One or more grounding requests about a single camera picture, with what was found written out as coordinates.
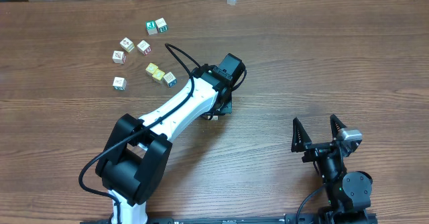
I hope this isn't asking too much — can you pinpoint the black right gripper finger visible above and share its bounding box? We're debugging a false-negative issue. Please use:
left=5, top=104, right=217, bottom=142
left=330, top=114, right=347, bottom=140
left=291, top=117, right=312, bottom=152

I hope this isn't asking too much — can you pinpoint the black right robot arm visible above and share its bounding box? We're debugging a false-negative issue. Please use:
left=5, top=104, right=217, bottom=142
left=291, top=114, right=373, bottom=215

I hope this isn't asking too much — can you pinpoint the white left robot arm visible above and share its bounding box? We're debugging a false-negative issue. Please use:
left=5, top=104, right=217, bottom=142
left=95, top=54, right=246, bottom=223

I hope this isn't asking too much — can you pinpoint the blue edged letter block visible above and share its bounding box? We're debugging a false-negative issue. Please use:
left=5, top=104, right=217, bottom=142
left=163, top=72, right=177, bottom=88

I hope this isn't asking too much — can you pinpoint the yellow letter O block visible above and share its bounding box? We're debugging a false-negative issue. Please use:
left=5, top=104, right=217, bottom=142
left=152, top=69, right=165, bottom=84

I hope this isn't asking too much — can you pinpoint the yellow letter G block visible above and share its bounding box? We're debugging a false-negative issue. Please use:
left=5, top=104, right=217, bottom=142
left=145, top=63, right=159, bottom=76

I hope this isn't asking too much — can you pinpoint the red letter U block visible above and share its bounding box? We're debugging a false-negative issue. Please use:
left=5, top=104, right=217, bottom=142
left=137, top=40, right=151, bottom=56

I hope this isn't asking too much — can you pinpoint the teal number block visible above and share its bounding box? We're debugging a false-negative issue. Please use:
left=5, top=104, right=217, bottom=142
left=155, top=18, right=168, bottom=33

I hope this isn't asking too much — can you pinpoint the green letter block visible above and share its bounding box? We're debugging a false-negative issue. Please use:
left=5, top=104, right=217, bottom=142
left=145, top=21, right=158, bottom=35

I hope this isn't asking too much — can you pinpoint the teal edged picture block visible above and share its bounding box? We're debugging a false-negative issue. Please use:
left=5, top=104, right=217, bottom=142
left=113, top=76, right=127, bottom=91

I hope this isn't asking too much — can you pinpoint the yellow edged picture block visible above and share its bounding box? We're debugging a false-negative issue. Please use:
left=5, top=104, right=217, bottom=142
left=120, top=37, right=135, bottom=52

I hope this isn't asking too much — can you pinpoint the red edged picture block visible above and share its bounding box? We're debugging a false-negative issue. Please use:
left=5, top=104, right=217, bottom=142
left=112, top=50, right=126, bottom=64

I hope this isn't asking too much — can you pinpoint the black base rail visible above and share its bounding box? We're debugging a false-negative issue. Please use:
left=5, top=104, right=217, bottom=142
left=80, top=214, right=378, bottom=224

